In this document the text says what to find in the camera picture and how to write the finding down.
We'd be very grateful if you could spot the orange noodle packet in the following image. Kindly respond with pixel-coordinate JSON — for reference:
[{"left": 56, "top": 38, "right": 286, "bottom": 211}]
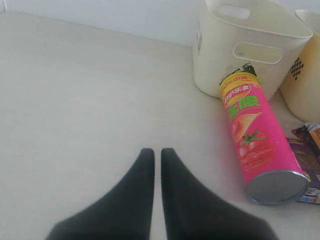
[{"left": 291, "top": 122, "right": 320, "bottom": 158}]

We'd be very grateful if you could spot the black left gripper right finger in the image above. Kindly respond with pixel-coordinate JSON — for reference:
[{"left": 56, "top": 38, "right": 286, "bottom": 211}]
[{"left": 161, "top": 148, "right": 278, "bottom": 240}]

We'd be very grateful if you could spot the cream plastic bin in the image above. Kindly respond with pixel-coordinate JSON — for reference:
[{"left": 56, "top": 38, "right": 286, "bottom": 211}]
[
  {"left": 280, "top": 9, "right": 320, "bottom": 124},
  {"left": 193, "top": 0, "right": 313, "bottom": 99}
]

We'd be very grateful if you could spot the pink Lays chips can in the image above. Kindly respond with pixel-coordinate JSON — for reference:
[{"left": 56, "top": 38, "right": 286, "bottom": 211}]
[{"left": 220, "top": 72, "right": 309, "bottom": 205}]

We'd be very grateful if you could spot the cream left plastic bin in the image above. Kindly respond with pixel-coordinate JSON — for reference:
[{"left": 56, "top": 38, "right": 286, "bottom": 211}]
[{"left": 193, "top": 0, "right": 313, "bottom": 99}]

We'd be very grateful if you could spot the cream middle plastic bin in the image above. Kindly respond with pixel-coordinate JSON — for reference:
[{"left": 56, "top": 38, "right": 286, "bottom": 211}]
[{"left": 280, "top": 9, "right": 320, "bottom": 124}]

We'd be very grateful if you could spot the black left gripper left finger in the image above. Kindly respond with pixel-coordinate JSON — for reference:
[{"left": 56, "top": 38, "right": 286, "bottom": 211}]
[{"left": 47, "top": 148, "right": 155, "bottom": 240}]

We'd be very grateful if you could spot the purple small carton box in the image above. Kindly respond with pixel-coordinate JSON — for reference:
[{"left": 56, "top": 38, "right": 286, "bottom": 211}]
[{"left": 287, "top": 138, "right": 320, "bottom": 205}]

